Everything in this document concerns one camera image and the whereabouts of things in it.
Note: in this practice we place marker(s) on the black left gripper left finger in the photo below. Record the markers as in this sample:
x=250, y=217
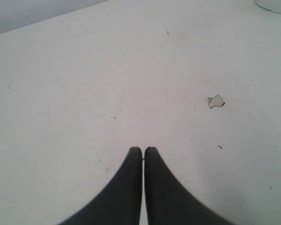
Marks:
x=119, y=202

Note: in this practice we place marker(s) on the white round object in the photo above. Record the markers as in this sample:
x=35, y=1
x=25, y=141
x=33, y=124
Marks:
x=272, y=5

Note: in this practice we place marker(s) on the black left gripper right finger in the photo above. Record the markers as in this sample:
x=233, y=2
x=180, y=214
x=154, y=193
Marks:
x=167, y=201

